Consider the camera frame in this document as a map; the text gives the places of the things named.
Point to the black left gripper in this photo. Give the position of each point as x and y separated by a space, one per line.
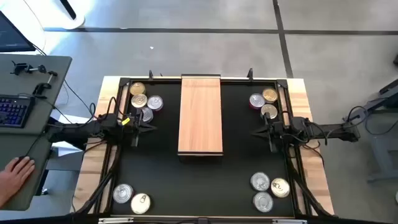
130 127

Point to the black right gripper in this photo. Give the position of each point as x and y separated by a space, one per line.
277 129

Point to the green-label can silver lid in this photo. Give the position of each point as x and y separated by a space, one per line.
148 114
260 181

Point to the blue-label seafood can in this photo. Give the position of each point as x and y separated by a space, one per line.
280 187
139 100
140 203
271 109

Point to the red-label tuna can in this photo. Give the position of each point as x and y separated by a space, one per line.
155 103
122 193
257 101
263 202

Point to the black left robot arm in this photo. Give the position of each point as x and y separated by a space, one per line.
93 129

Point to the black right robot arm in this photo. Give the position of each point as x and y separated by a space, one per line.
329 132

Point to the yellow tag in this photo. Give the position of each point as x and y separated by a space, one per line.
126 121

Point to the green-label can gold lid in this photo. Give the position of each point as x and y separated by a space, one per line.
137 88
270 95

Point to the black table mat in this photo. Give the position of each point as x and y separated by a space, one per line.
199 186

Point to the white paper sheet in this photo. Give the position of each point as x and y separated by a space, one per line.
70 149

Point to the grey metal table base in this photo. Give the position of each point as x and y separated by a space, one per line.
384 155

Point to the grey desk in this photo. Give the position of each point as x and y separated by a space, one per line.
18 143

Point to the black keyboard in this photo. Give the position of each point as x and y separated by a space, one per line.
14 112

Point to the person's hand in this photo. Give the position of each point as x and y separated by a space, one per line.
15 177

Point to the computer monitor dark screen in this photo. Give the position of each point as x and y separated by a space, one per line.
12 34

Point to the black frame bracket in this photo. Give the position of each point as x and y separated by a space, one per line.
250 75
151 76

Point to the silver metal bracket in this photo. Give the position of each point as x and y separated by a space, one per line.
289 221
115 220

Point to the black clamp mount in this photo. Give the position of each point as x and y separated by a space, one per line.
38 88
18 68

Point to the white-base black post stand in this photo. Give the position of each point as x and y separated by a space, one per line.
46 15

